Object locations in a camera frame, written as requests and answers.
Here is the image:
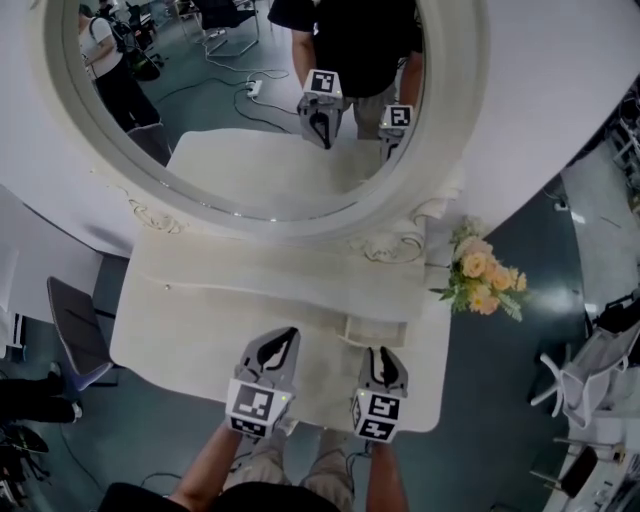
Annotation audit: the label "black bag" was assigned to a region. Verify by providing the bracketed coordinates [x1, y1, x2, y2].
[593, 293, 640, 337]

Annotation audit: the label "peach flower bouquet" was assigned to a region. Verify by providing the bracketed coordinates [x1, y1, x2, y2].
[429, 215, 530, 324]

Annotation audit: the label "oval white framed mirror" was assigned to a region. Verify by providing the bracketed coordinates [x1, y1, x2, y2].
[30, 0, 490, 237]

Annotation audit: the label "black phone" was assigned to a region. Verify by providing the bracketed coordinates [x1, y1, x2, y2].
[558, 446, 600, 500]

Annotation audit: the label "person's beige shorts legs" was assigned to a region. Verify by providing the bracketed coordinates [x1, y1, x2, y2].
[219, 423, 357, 512]

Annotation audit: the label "person's black shirt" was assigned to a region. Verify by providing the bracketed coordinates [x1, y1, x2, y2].
[103, 480, 352, 512]

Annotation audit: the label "white dressing table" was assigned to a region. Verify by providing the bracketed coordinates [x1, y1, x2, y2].
[108, 219, 452, 435]

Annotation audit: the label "white mesh office chair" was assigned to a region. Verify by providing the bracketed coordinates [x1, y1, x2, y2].
[529, 319, 640, 432]

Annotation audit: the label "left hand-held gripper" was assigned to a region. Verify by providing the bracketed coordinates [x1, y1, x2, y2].
[225, 327, 302, 442]

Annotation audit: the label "grey folding chair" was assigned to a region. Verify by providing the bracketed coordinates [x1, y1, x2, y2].
[46, 275, 122, 397]

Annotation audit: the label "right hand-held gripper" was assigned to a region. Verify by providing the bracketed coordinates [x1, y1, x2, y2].
[349, 346, 411, 444]

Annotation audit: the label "white dressing table drawer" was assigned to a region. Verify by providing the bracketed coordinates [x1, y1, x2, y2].
[342, 312, 410, 348]

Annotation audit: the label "person's left forearm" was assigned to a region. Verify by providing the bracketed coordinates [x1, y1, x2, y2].
[169, 423, 289, 512]

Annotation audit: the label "black floor cable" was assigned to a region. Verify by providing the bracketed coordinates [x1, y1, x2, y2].
[138, 470, 177, 497]

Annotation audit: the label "white curved desk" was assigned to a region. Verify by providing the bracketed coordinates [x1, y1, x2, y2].
[547, 163, 640, 512]

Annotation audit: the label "person's right forearm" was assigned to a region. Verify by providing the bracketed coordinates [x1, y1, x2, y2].
[366, 439, 412, 512]

